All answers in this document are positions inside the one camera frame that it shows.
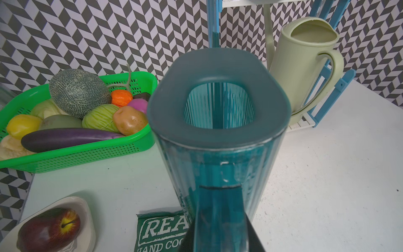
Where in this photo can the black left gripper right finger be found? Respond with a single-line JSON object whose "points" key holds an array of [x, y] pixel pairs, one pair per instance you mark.
{"points": [[254, 243]]}

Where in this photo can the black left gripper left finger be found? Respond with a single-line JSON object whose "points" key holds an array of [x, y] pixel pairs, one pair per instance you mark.
{"points": [[187, 244]]}

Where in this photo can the dark teal watering can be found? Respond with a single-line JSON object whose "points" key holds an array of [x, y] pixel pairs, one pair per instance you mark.
{"points": [[219, 119]]}

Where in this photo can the pale green watering can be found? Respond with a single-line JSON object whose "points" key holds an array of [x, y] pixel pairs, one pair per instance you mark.
{"points": [[297, 59]]}

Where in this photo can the blue and white slatted shelf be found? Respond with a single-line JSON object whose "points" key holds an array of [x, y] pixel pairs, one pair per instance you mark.
{"points": [[320, 9]]}

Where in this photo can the green chips bag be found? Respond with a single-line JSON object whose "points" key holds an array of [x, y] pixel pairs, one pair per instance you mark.
{"points": [[160, 231]]}

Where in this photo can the white dish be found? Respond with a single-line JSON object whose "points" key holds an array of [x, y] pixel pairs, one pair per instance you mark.
{"points": [[84, 242]]}

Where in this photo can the red apple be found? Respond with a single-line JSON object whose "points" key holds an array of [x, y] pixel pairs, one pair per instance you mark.
{"points": [[49, 231]]}

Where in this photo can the green plastic basket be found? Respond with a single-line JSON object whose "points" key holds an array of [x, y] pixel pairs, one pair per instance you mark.
{"points": [[68, 157]]}

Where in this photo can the magenta toy fruit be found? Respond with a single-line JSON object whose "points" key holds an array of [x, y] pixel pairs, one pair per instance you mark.
{"points": [[139, 104]]}

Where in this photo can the dark plum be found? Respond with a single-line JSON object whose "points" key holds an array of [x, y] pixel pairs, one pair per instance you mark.
{"points": [[145, 96]]}

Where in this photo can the orange toy fruit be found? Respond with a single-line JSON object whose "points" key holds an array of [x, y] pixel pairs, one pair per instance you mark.
{"points": [[121, 98]]}

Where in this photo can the purple eggplant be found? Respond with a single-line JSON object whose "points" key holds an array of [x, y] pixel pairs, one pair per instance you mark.
{"points": [[54, 139]]}

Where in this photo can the netted melon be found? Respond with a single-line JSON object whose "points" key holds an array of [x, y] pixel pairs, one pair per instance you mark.
{"points": [[77, 92]]}

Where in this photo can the pale green cabbage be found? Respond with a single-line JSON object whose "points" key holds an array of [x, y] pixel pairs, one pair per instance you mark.
{"points": [[46, 109]]}

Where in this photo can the yellow lemon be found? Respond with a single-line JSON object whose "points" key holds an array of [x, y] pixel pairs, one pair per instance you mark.
{"points": [[23, 124]]}

